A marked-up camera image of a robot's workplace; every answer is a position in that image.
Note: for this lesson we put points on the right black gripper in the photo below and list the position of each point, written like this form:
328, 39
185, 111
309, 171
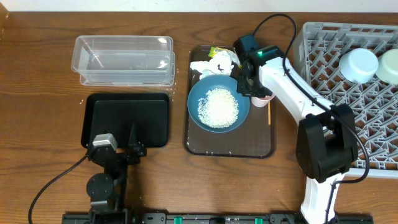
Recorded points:
245, 89

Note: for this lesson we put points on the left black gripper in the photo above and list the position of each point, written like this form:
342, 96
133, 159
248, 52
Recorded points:
123, 153

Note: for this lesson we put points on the pink plastic cup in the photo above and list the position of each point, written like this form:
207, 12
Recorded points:
261, 102

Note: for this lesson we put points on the light blue bowl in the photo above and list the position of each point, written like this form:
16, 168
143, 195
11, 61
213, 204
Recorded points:
359, 65

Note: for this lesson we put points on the mint green bowl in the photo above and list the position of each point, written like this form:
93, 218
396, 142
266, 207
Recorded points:
387, 70

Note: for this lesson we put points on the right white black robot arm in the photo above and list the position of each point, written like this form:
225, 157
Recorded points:
325, 147

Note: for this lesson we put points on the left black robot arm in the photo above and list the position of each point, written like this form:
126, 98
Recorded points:
107, 189

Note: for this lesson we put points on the grey dishwasher rack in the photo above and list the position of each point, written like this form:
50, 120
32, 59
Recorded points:
317, 52

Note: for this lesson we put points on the crumpled white paper napkin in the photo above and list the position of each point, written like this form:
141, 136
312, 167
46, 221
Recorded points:
220, 64

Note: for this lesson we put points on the black plastic tray bin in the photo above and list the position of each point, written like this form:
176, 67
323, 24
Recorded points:
120, 113

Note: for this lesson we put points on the yellow green snack wrapper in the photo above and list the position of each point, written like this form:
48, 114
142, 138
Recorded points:
234, 58

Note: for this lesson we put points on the wooden chopstick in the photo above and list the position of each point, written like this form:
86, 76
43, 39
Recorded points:
269, 113

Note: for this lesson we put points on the dark blue plate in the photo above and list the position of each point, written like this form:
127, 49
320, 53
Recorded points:
216, 81

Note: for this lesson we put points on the pile of white rice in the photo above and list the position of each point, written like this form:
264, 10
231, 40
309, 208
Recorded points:
218, 108

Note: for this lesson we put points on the dark brown serving tray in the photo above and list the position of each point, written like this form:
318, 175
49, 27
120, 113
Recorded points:
254, 138

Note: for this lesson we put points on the clear plastic container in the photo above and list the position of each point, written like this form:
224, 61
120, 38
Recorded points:
124, 60

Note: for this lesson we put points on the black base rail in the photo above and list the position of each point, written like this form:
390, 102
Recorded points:
161, 218

